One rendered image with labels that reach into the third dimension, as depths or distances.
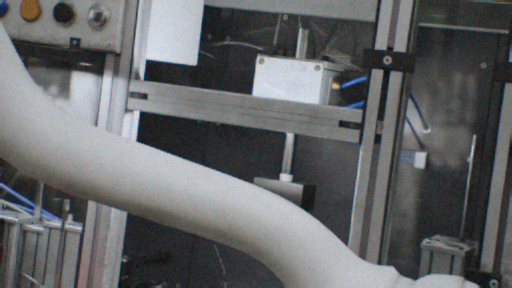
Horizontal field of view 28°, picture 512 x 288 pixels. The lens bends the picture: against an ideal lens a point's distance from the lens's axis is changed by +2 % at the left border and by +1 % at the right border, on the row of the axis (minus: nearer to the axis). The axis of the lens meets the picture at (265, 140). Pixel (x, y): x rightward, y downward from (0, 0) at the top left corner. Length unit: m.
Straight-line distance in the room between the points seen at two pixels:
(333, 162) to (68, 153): 1.05
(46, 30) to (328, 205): 0.60
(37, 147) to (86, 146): 0.04
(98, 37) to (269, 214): 0.79
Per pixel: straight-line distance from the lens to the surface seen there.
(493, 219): 1.35
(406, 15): 1.38
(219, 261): 1.96
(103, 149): 0.86
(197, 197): 0.83
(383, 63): 1.38
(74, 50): 1.54
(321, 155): 1.87
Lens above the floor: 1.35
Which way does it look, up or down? 3 degrees down
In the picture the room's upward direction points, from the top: 7 degrees clockwise
